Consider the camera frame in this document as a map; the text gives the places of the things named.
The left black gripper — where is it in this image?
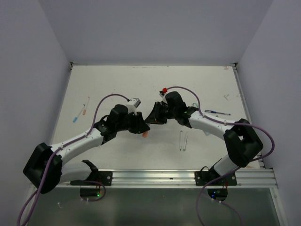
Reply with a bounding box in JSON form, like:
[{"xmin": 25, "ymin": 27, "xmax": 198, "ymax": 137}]
[{"xmin": 116, "ymin": 110, "xmax": 150, "ymax": 134}]

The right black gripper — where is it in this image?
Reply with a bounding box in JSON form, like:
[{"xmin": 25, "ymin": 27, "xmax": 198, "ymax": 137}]
[{"xmin": 144, "ymin": 101, "xmax": 177, "ymax": 124}]

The purple capped white pen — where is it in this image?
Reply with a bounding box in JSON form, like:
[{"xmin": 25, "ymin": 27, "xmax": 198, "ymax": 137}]
[{"xmin": 179, "ymin": 130, "xmax": 183, "ymax": 151}]

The green white pen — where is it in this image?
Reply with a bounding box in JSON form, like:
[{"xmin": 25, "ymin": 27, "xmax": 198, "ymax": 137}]
[{"xmin": 182, "ymin": 131, "xmax": 188, "ymax": 151}]

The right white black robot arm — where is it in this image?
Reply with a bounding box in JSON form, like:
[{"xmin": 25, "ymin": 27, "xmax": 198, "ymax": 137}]
[{"xmin": 145, "ymin": 91, "xmax": 263, "ymax": 185}]

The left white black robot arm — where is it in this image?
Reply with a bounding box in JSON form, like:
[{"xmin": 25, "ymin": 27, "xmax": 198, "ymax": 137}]
[{"xmin": 23, "ymin": 105, "xmax": 150, "ymax": 194}]

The thin orange capped pen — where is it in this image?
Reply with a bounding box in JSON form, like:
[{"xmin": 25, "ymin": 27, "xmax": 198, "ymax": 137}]
[{"xmin": 82, "ymin": 96, "xmax": 90, "ymax": 115}]

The blue ballpoint pen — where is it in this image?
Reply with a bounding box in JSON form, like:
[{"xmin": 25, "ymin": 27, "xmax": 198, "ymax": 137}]
[{"xmin": 205, "ymin": 110, "xmax": 231, "ymax": 116}]

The light blue capped pen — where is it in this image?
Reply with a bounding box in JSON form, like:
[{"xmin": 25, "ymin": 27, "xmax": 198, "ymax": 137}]
[{"xmin": 72, "ymin": 104, "xmax": 85, "ymax": 123}]

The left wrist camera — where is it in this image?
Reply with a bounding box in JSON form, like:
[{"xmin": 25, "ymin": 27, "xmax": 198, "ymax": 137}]
[{"xmin": 126, "ymin": 98, "xmax": 141, "ymax": 113}]

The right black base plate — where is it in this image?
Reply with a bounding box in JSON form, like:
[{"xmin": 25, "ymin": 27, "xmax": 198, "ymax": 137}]
[{"xmin": 194, "ymin": 166, "xmax": 238, "ymax": 186}]

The aluminium rail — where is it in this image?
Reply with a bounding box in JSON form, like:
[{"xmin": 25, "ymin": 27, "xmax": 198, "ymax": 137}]
[{"xmin": 50, "ymin": 168, "xmax": 277, "ymax": 189}]

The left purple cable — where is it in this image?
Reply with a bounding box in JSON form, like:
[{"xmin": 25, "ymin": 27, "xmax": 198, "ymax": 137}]
[{"xmin": 17, "ymin": 94, "xmax": 132, "ymax": 226}]

